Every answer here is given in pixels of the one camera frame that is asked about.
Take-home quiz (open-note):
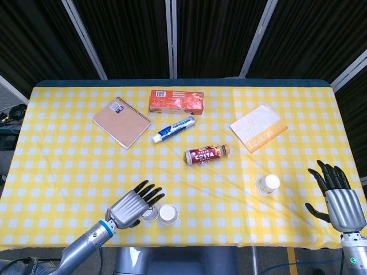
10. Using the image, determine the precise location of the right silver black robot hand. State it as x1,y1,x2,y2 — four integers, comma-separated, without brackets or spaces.
304,159,367,232

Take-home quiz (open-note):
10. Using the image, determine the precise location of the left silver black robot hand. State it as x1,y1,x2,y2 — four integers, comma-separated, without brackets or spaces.
106,179,166,229

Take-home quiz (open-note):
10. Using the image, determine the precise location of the clear cup with lid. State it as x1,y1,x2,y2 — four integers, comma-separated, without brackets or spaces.
142,203,160,223

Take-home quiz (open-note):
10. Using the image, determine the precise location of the paper cup with blue flower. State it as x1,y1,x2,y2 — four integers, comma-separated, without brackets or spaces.
158,203,179,225

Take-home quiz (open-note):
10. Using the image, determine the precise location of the yellow white checkered tablecloth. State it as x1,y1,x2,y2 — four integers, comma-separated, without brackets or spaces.
0,85,367,252

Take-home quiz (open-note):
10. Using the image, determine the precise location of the grey robot torso base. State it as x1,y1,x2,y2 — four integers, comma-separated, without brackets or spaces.
114,246,239,275

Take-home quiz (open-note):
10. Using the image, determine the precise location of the brown spiral notebook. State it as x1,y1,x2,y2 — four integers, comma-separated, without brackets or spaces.
92,96,152,150

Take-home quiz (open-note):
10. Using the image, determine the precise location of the black pleated screen panel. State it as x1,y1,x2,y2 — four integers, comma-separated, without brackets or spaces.
0,0,100,98
73,0,173,80
176,0,269,79
334,66,367,184
246,0,367,84

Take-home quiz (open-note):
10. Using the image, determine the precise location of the blue white toothpaste tube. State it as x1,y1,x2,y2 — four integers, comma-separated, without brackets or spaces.
152,116,197,144

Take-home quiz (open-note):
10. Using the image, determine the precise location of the red Costa coffee bottle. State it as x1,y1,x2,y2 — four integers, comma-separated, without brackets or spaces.
184,144,231,166

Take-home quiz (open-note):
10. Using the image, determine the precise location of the metal table leg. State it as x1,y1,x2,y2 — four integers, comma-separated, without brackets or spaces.
251,246,259,275

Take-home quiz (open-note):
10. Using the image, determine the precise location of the orange cardboard box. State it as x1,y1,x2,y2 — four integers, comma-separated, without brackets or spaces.
148,89,205,115

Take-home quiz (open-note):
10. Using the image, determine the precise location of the white and orange book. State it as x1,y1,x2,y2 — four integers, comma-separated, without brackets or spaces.
229,104,288,154

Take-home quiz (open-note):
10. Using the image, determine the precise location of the white screen frame post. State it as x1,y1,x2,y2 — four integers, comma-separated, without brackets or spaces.
239,0,278,78
61,0,107,80
165,0,178,79
329,48,367,93
0,74,29,105

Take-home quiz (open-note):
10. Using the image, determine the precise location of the black floor cable bundle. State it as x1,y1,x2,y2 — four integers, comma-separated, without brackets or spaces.
0,103,28,124

